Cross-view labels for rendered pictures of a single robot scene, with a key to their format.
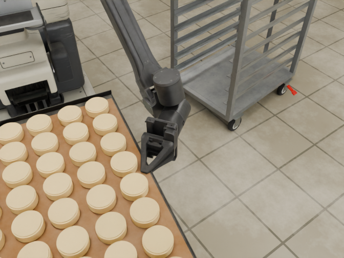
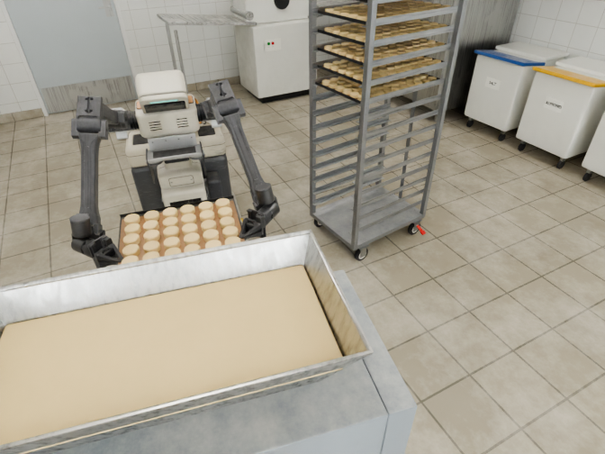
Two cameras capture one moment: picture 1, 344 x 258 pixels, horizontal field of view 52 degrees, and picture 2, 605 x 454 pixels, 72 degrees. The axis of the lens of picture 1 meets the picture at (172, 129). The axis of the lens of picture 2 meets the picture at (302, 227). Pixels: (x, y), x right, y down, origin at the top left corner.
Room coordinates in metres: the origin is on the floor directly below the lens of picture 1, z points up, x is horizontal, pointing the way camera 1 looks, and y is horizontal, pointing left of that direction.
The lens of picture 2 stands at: (-0.61, -0.31, 1.79)
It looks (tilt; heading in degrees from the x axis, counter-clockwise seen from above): 37 degrees down; 9
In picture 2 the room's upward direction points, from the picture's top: 1 degrees counter-clockwise
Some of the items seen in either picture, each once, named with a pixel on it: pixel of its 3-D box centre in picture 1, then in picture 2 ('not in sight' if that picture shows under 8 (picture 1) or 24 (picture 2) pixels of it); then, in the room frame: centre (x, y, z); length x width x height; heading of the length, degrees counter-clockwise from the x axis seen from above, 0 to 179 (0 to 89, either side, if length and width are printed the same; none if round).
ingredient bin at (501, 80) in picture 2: not in sight; (509, 92); (3.72, -1.72, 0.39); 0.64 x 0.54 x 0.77; 128
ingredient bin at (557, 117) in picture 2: not in sight; (570, 113); (3.19, -2.10, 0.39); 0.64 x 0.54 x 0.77; 127
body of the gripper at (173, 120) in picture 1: (166, 131); (260, 220); (0.52, 0.01, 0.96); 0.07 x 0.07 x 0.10; 70
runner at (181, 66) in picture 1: (212, 49); (349, 188); (1.93, -0.26, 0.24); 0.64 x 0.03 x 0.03; 132
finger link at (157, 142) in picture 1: (153, 158); (248, 233); (0.45, 0.04, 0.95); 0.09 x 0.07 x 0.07; 160
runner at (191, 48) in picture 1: (213, 37); (350, 177); (1.93, -0.26, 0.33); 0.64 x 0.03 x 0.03; 132
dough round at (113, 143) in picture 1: (113, 144); (227, 222); (0.47, 0.12, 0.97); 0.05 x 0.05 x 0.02
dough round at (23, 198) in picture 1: (22, 199); (172, 243); (0.34, 0.26, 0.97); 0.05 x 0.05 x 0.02
